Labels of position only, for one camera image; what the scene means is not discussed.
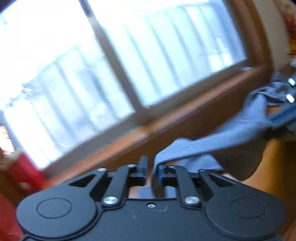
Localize grey-blue sweatpants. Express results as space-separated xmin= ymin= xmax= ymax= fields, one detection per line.
xmin=138 ymin=70 xmax=296 ymax=200

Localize red box with cream lid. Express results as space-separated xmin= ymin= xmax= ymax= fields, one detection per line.
xmin=1 ymin=151 xmax=46 ymax=194

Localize red and pink curtain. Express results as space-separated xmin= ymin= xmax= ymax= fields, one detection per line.
xmin=0 ymin=193 xmax=23 ymax=241

